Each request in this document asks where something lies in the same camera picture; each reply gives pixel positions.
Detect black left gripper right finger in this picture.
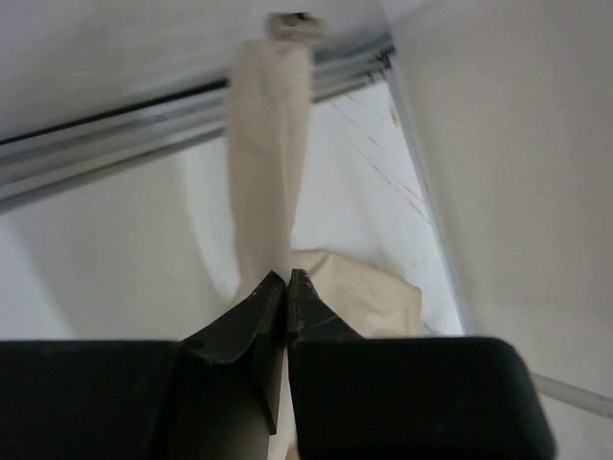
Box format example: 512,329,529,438
287,269,363,341

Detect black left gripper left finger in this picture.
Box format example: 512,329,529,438
182,271,286,434

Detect beige trousers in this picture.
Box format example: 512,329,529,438
224,37,425,460

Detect white clothes rack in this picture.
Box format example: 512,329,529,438
531,373,613,420

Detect aluminium table edge rail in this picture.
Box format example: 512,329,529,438
0,31,468,336

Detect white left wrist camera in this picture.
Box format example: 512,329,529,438
266,11,329,43

